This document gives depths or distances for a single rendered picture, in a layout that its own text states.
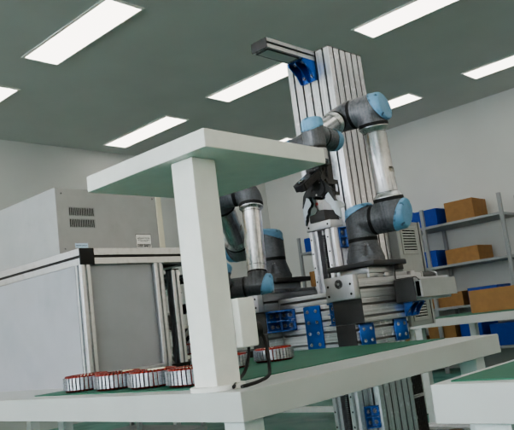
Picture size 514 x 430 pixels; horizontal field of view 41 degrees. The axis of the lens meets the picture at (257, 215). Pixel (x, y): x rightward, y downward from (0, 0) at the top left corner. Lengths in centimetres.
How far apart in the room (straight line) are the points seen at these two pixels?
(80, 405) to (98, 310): 45
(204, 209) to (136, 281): 79
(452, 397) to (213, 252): 52
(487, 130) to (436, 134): 69
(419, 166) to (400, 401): 664
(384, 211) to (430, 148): 678
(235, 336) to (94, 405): 38
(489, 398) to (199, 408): 53
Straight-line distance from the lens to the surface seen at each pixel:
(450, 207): 857
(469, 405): 92
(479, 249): 844
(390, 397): 297
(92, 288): 192
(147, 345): 201
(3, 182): 825
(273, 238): 299
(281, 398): 123
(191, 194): 125
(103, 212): 214
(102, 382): 159
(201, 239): 123
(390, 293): 270
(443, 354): 172
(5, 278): 226
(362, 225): 266
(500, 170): 892
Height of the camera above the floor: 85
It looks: 9 degrees up
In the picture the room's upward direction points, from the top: 7 degrees counter-clockwise
